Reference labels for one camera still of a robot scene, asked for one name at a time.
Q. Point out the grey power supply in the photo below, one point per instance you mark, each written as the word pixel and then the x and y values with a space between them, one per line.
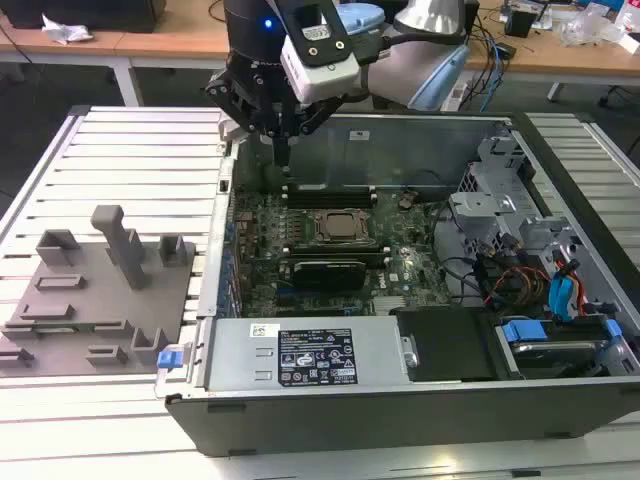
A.
pixel 240 360

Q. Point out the black RAM slot bank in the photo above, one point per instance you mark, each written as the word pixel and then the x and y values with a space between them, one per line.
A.
pixel 330 197

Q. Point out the hard disk in blue carrier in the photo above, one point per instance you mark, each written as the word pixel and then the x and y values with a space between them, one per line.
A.
pixel 550 350

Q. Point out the black plastic shroud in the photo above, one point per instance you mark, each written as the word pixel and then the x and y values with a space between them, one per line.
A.
pixel 440 345

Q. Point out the large black box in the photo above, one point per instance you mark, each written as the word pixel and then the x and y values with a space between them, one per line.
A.
pixel 100 15

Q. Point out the metal drive cage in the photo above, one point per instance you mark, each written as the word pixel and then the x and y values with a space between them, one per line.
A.
pixel 480 207

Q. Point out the silver chipset heatsink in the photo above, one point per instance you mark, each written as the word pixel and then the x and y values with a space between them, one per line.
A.
pixel 390 306

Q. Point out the crumpled white paper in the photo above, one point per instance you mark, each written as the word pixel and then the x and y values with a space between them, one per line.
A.
pixel 65 32

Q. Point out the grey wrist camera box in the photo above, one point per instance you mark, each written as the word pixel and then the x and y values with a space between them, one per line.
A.
pixel 320 70

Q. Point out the small black device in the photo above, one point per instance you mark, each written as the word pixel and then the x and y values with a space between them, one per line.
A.
pixel 520 25

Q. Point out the green motherboard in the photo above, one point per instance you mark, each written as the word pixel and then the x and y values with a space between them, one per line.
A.
pixel 400 280

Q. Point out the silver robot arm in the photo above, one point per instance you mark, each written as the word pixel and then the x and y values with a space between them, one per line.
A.
pixel 400 80

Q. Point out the tall black box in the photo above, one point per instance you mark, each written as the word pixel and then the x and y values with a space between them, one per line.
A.
pixel 471 17

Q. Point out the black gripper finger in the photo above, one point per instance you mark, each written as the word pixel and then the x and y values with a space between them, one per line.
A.
pixel 317 115
pixel 235 107

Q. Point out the metal CPU socket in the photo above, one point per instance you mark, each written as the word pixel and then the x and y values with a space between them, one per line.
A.
pixel 319 228

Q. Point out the blue case latch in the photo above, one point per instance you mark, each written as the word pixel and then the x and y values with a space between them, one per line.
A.
pixel 168 361

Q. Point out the white power strip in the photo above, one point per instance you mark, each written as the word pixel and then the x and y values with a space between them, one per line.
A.
pixel 454 95

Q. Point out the black PC case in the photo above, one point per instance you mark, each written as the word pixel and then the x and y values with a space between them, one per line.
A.
pixel 400 420

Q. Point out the grey parts rack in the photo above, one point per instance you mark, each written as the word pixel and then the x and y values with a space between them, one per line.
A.
pixel 100 310

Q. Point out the silver CPU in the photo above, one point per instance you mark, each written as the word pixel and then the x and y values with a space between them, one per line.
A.
pixel 344 225

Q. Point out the white case sticker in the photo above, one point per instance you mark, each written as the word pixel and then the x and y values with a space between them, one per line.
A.
pixel 358 135

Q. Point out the grey case latch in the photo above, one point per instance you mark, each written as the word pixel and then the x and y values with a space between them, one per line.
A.
pixel 231 131

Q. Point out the round coin battery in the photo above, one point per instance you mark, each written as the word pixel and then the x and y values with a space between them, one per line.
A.
pixel 406 201

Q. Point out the small black adapter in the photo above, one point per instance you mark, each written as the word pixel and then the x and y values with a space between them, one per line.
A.
pixel 505 51

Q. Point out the black graphics card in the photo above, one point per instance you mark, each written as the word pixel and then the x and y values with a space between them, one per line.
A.
pixel 330 275

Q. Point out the green RAM stick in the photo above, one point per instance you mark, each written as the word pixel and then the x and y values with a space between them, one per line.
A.
pixel 60 330

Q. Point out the clear plastic bags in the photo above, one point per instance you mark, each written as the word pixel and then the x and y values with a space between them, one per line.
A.
pixel 585 25

